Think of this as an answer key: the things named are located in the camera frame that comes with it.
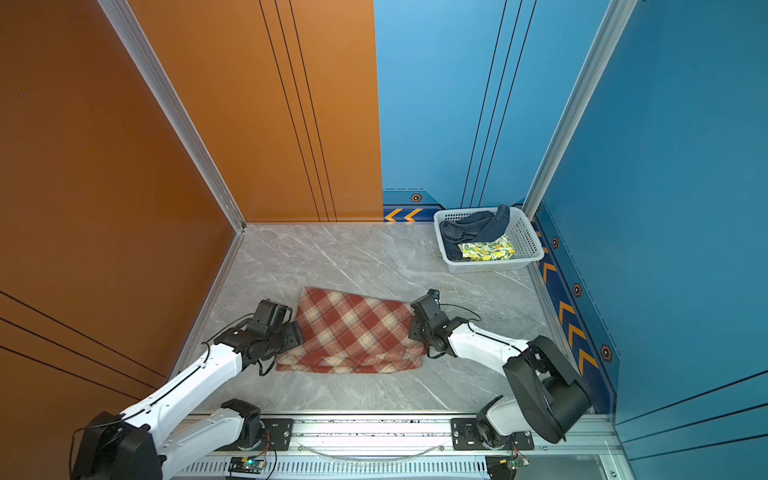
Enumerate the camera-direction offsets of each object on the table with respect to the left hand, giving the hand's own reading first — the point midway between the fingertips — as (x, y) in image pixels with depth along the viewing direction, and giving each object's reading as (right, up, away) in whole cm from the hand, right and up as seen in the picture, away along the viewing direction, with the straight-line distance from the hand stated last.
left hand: (295, 334), depth 86 cm
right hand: (+35, +1, +4) cm, 35 cm away
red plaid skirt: (+15, -1, +3) cm, 16 cm away
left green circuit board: (-8, -27, -15) cm, 32 cm away
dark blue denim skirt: (+56, +32, +16) cm, 67 cm away
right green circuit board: (+58, -25, -16) cm, 65 cm away
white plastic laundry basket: (+76, +26, +20) cm, 83 cm away
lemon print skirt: (+64, +25, +15) cm, 71 cm away
